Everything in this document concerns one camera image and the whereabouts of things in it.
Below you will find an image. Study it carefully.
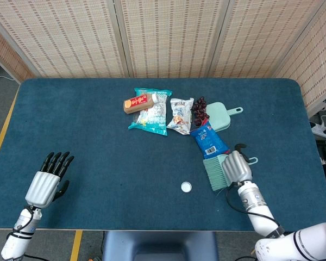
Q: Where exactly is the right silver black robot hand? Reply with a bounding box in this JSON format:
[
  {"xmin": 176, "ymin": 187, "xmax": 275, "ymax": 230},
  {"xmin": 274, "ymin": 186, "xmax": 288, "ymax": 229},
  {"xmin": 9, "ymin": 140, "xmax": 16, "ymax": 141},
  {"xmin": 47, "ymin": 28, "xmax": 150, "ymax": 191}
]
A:
[{"xmin": 222, "ymin": 143, "xmax": 255, "ymax": 186}]

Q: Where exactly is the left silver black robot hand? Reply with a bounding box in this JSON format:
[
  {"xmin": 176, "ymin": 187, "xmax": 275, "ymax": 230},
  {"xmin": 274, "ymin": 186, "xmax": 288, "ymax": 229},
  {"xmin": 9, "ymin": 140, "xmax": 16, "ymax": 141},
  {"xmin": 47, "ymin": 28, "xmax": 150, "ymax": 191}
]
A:
[{"xmin": 24, "ymin": 151, "xmax": 75, "ymax": 209}]

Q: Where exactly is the green plastic scrub brush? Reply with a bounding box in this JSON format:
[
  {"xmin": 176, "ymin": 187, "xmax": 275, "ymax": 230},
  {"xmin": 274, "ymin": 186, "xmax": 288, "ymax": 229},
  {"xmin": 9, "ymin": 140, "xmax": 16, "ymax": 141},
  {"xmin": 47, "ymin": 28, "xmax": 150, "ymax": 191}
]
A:
[{"xmin": 203, "ymin": 154, "xmax": 259, "ymax": 192}]

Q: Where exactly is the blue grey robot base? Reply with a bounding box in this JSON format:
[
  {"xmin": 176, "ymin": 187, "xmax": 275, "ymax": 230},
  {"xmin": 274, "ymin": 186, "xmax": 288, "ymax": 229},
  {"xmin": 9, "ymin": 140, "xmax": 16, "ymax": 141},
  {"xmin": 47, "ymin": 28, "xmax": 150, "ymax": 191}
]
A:
[{"xmin": 102, "ymin": 231, "xmax": 220, "ymax": 261}]

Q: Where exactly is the blue snack bag with barcode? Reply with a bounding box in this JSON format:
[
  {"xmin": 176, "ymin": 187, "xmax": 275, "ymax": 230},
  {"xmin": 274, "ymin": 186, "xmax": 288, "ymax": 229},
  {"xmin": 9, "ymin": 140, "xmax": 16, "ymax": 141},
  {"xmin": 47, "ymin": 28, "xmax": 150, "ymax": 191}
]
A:
[{"xmin": 190, "ymin": 121, "xmax": 231, "ymax": 160}]

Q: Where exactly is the light green dustpan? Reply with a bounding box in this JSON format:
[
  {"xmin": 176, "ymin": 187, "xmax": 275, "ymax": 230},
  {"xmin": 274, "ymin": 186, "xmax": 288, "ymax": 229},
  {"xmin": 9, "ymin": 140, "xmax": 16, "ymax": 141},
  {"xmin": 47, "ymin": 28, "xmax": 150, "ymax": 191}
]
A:
[{"xmin": 205, "ymin": 102, "xmax": 244, "ymax": 133}]

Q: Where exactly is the blue felt table cover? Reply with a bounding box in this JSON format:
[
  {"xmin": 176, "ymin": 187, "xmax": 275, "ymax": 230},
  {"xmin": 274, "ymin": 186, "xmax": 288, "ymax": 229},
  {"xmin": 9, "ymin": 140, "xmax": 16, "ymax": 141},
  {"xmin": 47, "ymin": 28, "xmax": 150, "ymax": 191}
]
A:
[{"xmin": 0, "ymin": 78, "xmax": 326, "ymax": 232}]

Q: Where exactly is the dark red grape bunch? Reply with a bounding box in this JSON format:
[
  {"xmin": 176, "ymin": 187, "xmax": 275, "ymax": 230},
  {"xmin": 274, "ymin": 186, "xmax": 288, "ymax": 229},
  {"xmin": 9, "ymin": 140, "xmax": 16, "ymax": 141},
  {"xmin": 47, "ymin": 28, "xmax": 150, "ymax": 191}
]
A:
[{"xmin": 191, "ymin": 96, "xmax": 210, "ymax": 127}]

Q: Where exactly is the white blue snack bag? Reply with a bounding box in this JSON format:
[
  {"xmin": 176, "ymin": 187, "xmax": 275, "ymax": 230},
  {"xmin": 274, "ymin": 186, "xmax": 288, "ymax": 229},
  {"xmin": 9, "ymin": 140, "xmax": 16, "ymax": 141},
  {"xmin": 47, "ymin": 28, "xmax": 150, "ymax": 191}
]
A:
[{"xmin": 166, "ymin": 97, "xmax": 195, "ymax": 136}]

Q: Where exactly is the white power strip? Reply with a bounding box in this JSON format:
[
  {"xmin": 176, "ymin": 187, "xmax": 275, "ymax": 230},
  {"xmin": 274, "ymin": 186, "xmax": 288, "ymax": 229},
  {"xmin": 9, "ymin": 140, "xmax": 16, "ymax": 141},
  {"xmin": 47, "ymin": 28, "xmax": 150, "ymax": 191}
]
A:
[{"xmin": 309, "ymin": 115, "xmax": 326, "ymax": 140}]

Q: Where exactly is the teal white snack bag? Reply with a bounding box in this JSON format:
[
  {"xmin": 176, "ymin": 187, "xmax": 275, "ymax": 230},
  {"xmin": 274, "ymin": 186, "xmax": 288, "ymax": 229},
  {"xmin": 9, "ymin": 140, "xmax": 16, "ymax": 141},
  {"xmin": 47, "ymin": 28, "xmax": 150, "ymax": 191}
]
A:
[{"xmin": 128, "ymin": 87, "xmax": 173, "ymax": 136}]

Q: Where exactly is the woven bamboo folding screen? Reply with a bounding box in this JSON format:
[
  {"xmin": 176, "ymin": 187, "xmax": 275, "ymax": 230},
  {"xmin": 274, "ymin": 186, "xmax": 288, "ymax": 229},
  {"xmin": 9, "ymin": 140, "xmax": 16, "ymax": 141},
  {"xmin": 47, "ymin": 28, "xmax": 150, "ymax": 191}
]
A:
[{"xmin": 0, "ymin": 0, "xmax": 326, "ymax": 118}]

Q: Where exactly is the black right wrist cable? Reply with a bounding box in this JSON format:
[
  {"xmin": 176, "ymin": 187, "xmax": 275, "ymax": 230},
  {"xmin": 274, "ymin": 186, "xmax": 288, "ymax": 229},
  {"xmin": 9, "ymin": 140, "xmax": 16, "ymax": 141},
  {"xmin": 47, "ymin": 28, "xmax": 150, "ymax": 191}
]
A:
[{"xmin": 226, "ymin": 183, "xmax": 285, "ymax": 238}]

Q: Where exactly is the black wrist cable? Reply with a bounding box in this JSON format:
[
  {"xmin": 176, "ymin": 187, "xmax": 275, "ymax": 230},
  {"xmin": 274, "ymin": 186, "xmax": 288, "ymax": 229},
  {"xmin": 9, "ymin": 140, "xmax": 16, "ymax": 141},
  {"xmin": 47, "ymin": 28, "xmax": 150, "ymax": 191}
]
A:
[
  {"xmin": 7, "ymin": 206, "xmax": 36, "ymax": 240},
  {"xmin": 226, "ymin": 183, "xmax": 285, "ymax": 238}
]

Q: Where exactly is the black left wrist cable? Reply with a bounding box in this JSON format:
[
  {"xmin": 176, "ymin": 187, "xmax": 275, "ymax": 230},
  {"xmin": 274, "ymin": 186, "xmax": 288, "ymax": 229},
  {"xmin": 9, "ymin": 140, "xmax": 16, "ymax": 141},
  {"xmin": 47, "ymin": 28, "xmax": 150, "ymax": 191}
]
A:
[{"xmin": 7, "ymin": 206, "xmax": 36, "ymax": 240}]

